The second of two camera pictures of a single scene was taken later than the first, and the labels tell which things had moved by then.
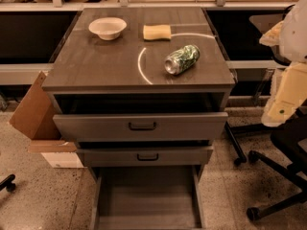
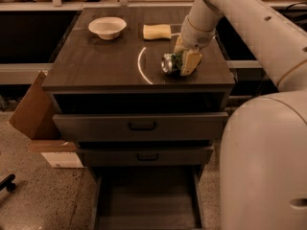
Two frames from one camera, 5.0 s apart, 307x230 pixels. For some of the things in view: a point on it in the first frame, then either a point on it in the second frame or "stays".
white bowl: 107,28 stays
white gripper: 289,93 -> 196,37
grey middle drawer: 147,156 stays
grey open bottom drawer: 148,197 stays
